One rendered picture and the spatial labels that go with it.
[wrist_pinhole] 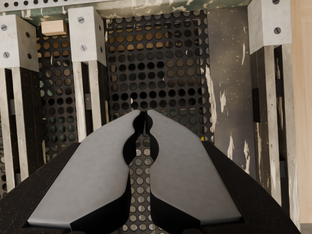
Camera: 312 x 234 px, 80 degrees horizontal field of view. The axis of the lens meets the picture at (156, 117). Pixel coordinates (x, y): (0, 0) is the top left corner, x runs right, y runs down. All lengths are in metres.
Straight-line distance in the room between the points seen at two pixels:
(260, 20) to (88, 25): 0.39
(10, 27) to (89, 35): 0.19
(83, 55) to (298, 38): 0.53
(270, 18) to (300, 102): 0.22
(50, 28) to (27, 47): 0.08
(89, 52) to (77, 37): 0.04
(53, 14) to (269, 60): 0.53
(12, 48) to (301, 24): 0.71
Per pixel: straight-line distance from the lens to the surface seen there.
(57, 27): 0.61
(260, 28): 0.53
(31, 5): 0.62
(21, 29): 0.61
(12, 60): 0.58
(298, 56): 0.60
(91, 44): 0.49
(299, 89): 0.59
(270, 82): 0.50
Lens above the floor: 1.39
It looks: 34 degrees down
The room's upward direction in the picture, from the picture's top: 179 degrees clockwise
